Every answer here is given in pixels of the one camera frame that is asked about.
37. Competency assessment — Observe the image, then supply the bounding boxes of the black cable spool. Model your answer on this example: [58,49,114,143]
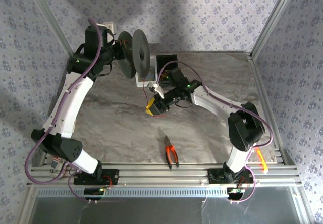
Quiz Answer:
[117,29,151,80]

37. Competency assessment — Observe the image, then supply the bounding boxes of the white open box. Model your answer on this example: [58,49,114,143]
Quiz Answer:
[135,57,160,88]

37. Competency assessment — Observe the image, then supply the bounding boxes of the black open box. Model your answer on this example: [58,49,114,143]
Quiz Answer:
[156,54,178,85]

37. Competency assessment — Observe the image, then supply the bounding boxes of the grey metal panel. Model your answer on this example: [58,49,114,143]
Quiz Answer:
[30,187,307,224]

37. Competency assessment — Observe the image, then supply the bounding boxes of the orange utility knife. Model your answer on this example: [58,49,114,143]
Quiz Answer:
[255,148,270,174]

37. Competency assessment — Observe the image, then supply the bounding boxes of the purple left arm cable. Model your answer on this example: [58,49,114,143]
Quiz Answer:
[25,18,113,205]

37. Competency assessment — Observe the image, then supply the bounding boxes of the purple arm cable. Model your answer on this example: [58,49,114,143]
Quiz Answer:
[25,18,113,205]
[154,61,275,205]

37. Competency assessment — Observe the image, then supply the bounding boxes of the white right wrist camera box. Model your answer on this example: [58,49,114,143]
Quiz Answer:
[147,81,165,99]

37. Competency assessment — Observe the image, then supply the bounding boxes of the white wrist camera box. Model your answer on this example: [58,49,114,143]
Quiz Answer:
[147,81,165,99]
[101,21,116,37]

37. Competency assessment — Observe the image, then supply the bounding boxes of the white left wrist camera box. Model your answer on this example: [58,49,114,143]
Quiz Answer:
[101,21,116,37]

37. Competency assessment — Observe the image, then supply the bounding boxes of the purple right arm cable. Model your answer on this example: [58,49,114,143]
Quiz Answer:
[154,61,275,205]

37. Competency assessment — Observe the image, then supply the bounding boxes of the orange handled pliers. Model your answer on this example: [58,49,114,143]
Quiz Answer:
[164,135,180,170]

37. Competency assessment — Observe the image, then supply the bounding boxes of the aluminium frame post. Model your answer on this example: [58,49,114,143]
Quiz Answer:
[250,0,300,59]
[25,0,77,57]

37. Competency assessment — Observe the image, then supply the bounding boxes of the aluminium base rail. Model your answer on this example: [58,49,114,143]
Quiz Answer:
[26,162,303,186]

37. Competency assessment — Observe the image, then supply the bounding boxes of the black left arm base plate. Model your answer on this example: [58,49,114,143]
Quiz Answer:
[73,169,120,185]

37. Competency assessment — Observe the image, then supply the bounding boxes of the grey slotted cable duct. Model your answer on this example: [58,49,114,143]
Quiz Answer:
[35,186,229,199]

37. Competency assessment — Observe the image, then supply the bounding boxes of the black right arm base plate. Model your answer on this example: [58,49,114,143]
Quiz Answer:
[208,167,254,185]

